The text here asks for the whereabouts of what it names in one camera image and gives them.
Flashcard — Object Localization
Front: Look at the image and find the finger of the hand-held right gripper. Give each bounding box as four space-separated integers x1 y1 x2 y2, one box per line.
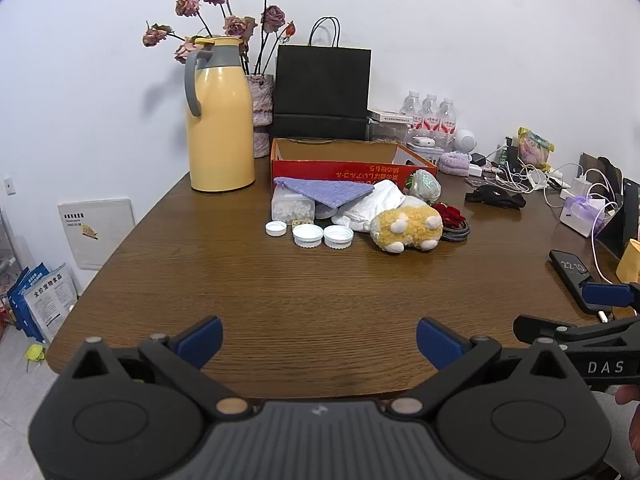
513 314 576 344
580 282 640 311

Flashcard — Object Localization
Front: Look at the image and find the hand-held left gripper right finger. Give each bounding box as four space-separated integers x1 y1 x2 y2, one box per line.
386 317 583 416

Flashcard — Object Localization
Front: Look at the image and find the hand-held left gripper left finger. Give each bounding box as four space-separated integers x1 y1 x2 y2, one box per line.
57 316 251 417

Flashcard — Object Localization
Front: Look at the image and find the black braided cord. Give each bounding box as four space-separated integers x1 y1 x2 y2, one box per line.
438 220 471 243

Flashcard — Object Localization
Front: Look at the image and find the yellow plush toy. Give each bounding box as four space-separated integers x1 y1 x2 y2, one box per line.
369 204 444 254

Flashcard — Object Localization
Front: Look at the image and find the white ribbed bottle cap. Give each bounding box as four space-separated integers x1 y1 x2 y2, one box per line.
292 224 325 248
323 225 355 249

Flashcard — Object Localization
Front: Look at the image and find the white plastic bag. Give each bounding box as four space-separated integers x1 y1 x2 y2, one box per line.
331 180 407 233

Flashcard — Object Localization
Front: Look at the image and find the iridescent ball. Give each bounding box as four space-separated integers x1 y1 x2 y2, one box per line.
405 170 442 204

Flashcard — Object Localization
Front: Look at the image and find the clear bead container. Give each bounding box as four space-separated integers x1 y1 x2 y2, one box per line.
270 187 316 224

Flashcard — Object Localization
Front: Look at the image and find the purple knitted cloth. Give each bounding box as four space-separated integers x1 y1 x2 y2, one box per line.
273 176 376 209

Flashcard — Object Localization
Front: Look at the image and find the red cardboard box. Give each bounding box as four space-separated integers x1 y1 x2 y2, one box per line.
270 138 439 193

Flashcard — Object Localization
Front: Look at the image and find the person's right hand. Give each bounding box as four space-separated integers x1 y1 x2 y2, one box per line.
614 384 640 408

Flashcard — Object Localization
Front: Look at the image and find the yellow cup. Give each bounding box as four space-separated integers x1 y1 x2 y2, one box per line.
616 239 640 285

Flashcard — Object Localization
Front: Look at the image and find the black phone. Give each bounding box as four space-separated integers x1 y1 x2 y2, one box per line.
548 249 608 313

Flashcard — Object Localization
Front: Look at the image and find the black tablet stand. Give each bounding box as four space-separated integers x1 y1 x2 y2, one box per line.
595 177 640 261

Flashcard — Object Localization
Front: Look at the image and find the black cloth pouch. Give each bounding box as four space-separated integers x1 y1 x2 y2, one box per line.
465 184 527 210

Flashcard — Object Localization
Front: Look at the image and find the white printed bag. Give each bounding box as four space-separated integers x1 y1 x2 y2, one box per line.
27 264 79 343

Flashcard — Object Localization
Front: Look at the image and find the yellow pink snack packet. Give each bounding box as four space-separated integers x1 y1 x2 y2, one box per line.
517 127 556 168

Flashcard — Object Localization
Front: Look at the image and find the purple rolled towel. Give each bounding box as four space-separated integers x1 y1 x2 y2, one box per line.
438 151 471 177

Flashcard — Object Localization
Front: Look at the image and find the blue white bag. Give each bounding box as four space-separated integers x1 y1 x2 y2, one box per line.
9 265 37 332

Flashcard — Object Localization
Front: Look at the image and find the silver tin box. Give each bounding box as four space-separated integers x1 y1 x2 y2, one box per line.
406 141 448 163

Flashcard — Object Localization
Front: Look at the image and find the clear plastic container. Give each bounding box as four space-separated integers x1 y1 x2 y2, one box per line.
367 117 411 143

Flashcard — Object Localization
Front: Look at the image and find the yellow thermos jug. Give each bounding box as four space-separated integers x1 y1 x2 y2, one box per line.
184 36 256 192

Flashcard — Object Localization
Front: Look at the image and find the clear water bottle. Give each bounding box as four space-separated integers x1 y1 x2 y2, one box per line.
437 96 460 136
400 91 423 131
419 93 441 133

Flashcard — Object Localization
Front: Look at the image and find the white flat box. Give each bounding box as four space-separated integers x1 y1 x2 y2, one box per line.
367 108 415 123

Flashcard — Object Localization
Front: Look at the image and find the purple white vase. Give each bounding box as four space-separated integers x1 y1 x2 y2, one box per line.
248 74 275 159

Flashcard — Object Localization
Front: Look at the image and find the black paper bag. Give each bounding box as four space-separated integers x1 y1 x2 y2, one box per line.
273 16 372 141

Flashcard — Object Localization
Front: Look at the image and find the dried rose bouquet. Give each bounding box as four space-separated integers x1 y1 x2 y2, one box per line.
142 0 297 77

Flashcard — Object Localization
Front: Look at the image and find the white cable tangle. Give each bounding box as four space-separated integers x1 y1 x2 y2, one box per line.
487 160 568 197

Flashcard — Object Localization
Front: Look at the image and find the white wall panel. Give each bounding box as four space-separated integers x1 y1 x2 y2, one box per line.
57 198 137 271

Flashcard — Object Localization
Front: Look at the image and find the wire storage rack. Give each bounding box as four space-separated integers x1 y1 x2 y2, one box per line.
0 207 21 311

